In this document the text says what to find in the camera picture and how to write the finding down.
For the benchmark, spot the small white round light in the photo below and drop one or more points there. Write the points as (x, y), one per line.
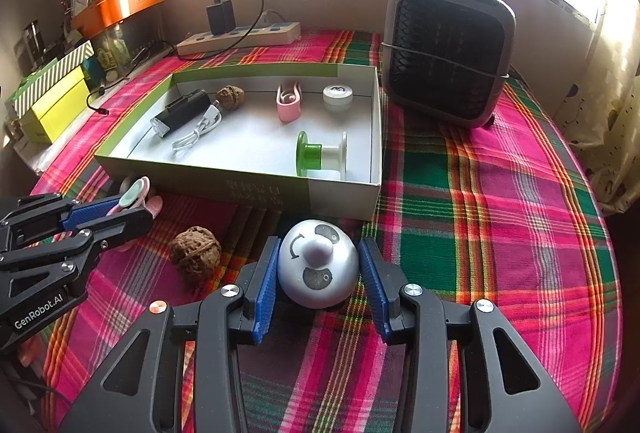
(337, 99)

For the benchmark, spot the pink device with round lens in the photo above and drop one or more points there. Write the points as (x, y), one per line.
(135, 195)

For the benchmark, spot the white dome with knob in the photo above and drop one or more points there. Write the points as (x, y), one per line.
(315, 263)

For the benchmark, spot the yellow green box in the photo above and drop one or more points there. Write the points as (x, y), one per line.
(55, 113)

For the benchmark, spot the black bike flashlight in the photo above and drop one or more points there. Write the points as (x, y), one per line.
(182, 110)

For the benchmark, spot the beige power strip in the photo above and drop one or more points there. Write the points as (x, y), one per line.
(250, 38)

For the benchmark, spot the plaid cloth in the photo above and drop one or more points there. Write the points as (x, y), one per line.
(500, 238)

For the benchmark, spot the green and white spool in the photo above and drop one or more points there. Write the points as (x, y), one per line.
(320, 158)

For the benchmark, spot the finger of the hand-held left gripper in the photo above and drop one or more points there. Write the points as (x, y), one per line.
(92, 213)
(60, 255)

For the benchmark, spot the brown walnut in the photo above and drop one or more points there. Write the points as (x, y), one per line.
(195, 254)
(231, 97)

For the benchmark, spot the grey box fan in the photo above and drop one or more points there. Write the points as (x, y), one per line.
(445, 53)

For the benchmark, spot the small pink and white gadget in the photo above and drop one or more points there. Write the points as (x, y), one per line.
(289, 105)

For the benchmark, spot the green white striped box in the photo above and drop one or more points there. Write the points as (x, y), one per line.
(50, 73)

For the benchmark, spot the cream spotted curtain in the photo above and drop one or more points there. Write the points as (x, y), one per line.
(615, 128)

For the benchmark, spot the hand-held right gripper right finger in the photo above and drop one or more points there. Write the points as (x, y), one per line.
(375, 288)

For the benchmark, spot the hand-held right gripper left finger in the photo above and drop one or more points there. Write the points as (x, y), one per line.
(265, 293)

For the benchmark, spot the green cardboard box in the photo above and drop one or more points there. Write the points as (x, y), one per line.
(240, 193)

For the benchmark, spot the glass fish tank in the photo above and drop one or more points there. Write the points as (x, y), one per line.
(130, 38)

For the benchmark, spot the black charger plug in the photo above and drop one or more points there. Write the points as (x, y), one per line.
(221, 17)

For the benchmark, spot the orange box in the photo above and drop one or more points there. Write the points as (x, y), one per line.
(120, 5)

